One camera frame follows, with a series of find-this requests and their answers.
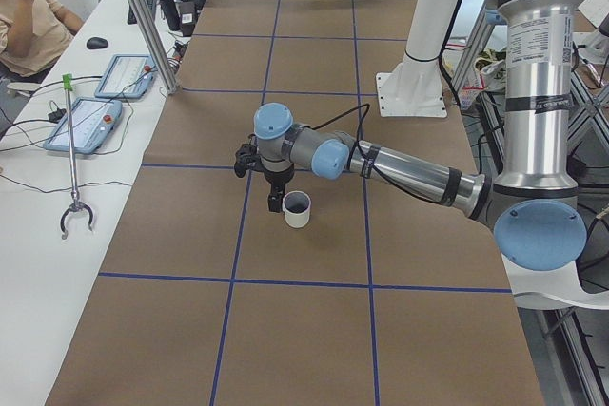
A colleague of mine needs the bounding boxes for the black computer mouse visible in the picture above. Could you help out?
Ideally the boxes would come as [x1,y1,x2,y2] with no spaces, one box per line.
[86,36,108,50]

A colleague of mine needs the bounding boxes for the white ceramic mug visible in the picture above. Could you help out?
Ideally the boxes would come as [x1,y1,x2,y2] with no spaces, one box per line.
[282,190,311,228]

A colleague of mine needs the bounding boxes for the aluminium frame post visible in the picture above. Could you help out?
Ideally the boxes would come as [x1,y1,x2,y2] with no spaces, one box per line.
[128,0,178,95]

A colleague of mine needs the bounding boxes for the black insulated bottle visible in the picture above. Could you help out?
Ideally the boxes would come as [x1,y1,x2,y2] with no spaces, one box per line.
[159,0,181,31]

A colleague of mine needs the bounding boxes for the far blue teach pendant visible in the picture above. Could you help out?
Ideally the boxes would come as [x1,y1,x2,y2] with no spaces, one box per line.
[94,54,156,99]

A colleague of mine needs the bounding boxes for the silver reacher grabber tool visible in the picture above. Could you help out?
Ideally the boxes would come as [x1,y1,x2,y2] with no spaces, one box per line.
[60,73,93,241]

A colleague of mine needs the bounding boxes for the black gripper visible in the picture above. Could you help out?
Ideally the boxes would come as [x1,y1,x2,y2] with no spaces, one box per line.
[264,165,294,213]

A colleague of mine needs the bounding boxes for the blue teach pendant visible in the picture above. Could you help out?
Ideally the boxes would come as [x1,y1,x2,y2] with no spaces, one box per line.
[43,97,123,155]
[94,54,156,99]

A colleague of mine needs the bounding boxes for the person in beige shirt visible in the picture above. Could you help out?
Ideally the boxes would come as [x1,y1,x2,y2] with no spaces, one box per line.
[1,0,84,83]

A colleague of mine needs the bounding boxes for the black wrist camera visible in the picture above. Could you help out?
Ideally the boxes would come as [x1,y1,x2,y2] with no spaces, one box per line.
[233,143,263,178]

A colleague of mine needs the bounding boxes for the black box with label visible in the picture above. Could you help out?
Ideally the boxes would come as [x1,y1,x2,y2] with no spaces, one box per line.
[177,1,197,37]

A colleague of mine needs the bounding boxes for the near blue teach pendant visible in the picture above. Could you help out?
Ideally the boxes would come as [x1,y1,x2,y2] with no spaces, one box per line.
[43,97,123,155]

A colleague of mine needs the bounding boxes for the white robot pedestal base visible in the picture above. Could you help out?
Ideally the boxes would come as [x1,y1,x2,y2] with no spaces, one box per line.
[376,0,460,118]

